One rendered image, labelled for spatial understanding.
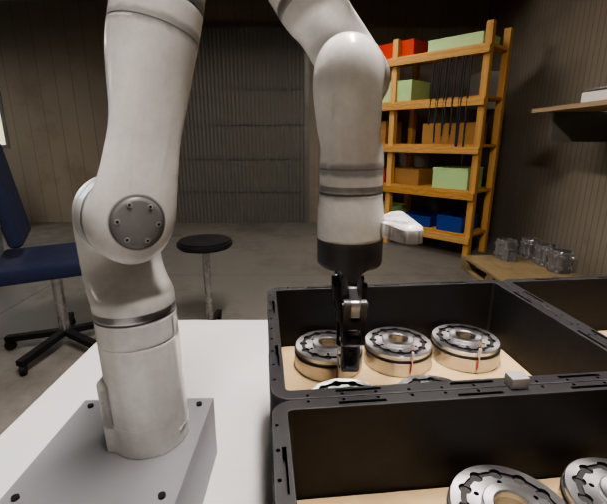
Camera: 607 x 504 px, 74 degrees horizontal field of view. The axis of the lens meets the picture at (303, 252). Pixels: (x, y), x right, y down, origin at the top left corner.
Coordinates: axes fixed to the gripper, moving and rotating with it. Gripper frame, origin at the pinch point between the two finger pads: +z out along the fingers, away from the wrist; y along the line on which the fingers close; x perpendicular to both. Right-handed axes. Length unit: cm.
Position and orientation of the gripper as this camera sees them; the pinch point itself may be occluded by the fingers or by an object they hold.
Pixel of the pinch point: (347, 346)
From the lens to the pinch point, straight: 52.1
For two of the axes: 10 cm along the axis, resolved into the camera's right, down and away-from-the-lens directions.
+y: 0.0, 2.8, -9.6
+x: 10.0, -0.1, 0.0
